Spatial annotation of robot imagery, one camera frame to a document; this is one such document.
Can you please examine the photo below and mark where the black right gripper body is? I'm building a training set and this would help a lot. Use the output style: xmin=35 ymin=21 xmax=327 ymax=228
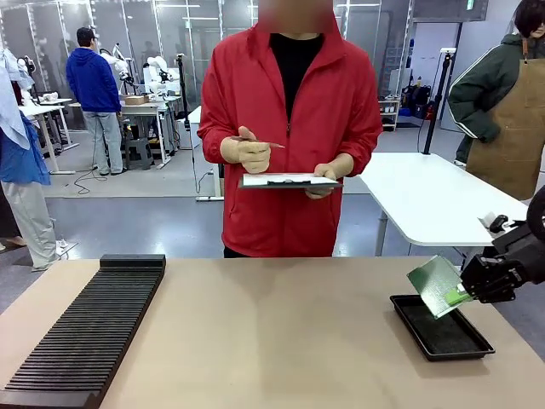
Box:
xmin=460 ymin=221 xmax=538 ymax=305

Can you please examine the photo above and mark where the green PCB board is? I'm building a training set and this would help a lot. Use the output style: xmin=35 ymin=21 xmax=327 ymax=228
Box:
xmin=406 ymin=254 xmax=464 ymax=320

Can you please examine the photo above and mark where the grey clipboard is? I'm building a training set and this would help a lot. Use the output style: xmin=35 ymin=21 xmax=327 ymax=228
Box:
xmin=238 ymin=172 xmax=344 ymax=191

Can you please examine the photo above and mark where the red pen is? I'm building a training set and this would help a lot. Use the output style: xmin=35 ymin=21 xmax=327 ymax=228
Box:
xmin=229 ymin=135 xmax=286 ymax=150

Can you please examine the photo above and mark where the person's left forearm red sleeve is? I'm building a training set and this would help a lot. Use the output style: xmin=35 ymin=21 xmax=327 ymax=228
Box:
xmin=336 ymin=127 xmax=383 ymax=179

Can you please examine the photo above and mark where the person's right forearm red sleeve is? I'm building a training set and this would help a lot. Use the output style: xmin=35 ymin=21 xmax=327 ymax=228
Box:
xmin=197 ymin=121 xmax=240 ymax=164

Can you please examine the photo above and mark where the black slotted PCB rack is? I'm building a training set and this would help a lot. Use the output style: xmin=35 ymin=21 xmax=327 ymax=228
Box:
xmin=0 ymin=254 xmax=167 ymax=409

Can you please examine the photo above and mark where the person's left hand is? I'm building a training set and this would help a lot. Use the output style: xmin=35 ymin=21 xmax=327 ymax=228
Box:
xmin=305 ymin=163 xmax=342 ymax=200

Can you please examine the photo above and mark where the person's right hand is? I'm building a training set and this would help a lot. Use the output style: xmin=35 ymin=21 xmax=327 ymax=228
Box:
xmin=220 ymin=125 xmax=273 ymax=176

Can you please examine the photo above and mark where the black rectangular tray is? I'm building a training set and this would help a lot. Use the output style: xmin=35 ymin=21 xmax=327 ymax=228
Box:
xmin=389 ymin=292 xmax=496 ymax=362

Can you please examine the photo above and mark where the large white table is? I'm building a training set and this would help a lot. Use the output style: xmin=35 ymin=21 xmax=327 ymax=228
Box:
xmin=357 ymin=152 xmax=533 ymax=276

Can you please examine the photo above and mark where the person in brown apron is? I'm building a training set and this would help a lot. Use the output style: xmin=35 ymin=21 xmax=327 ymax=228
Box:
xmin=447 ymin=0 xmax=545 ymax=201

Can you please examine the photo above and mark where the black tripod pole white top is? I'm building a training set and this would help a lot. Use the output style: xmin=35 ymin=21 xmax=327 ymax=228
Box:
xmin=421 ymin=47 xmax=457 ymax=155

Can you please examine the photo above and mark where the wooden shoe shelf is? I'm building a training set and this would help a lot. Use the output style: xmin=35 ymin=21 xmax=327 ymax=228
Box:
xmin=377 ymin=99 xmax=402 ymax=133

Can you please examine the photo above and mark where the person in red jacket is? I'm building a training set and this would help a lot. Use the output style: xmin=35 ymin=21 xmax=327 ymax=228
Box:
xmin=197 ymin=8 xmax=383 ymax=259

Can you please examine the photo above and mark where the thin black background tripod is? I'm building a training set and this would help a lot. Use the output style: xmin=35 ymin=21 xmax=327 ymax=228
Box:
xmin=175 ymin=52 xmax=193 ymax=131

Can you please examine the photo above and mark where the grey step stool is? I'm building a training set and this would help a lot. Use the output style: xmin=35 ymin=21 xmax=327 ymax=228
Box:
xmin=123 ymin=136 xmax=155 ymax=172

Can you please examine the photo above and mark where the white background desk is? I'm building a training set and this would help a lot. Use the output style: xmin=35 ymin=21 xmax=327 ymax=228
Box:
xmin=118 ymin=100 xmax=182 ymax=170

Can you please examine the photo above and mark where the person in blue hoodie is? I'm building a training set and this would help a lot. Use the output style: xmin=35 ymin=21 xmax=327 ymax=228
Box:
xmin=65 ymin=26 xmax=125 ymax=177

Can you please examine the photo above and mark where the person in light blue shirt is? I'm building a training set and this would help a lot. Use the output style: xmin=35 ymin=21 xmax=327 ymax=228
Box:
xmin=0 ymin=47 xmax=60 ymax=273

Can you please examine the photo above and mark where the white desk with leg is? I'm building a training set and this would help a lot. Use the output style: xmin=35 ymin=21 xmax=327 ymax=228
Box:
xmin=19 ymin=97 xmax=81 ymax=176

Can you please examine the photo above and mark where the black floor cable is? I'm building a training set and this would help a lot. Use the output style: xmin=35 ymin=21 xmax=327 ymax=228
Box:
xmin=63 ymin=166 xmax=108 ymax=196

